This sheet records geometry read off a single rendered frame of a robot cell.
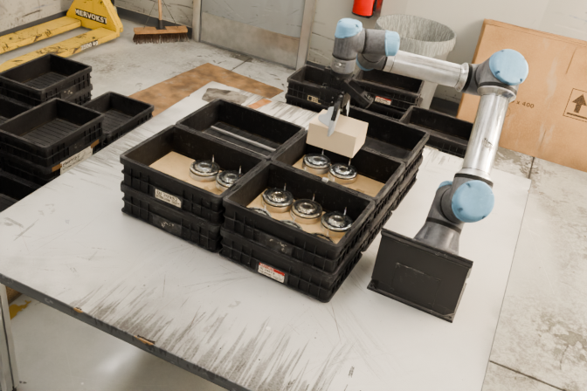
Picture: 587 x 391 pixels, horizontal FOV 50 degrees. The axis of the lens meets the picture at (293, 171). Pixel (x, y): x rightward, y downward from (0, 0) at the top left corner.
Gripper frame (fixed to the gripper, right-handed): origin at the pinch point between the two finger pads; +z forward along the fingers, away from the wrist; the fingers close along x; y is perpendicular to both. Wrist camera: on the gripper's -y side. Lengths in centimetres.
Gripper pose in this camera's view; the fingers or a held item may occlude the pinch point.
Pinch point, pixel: (338, 128)
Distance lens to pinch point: 206.9
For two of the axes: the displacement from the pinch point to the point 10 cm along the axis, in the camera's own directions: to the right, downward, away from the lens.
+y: -9.1, -3.0, 3.0
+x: -4.1, 4.3, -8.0
